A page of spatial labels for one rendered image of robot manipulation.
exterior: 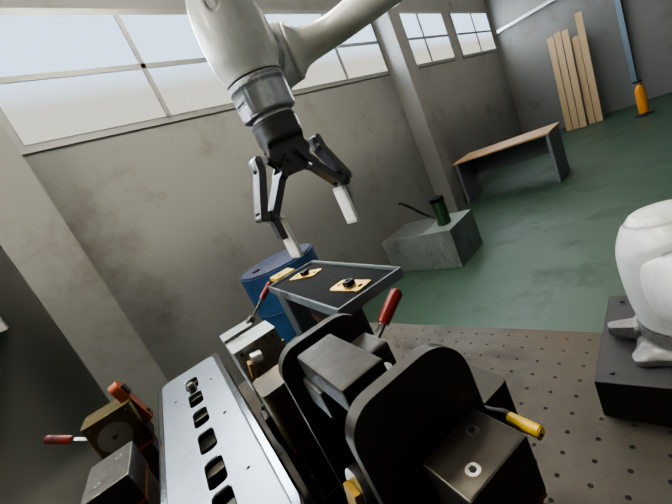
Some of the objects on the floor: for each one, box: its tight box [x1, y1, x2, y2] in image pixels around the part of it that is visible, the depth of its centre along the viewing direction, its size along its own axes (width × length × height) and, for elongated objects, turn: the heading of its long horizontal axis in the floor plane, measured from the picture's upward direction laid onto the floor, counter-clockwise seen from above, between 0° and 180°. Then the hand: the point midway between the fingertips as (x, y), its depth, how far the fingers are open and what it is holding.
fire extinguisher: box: [632, 80, 654, 118], centre depth 568 cm, size 25×25×58 cm
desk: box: [453, 122, 570, 204], centre depth 495 cm, size 64×129×66 cm, turn 105°
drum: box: [240, 243, 319, 345], centre depth 271 cm, size 61×61×92 cm
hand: (324, 232), depth 59 cm, fingers open, 13 cm apart
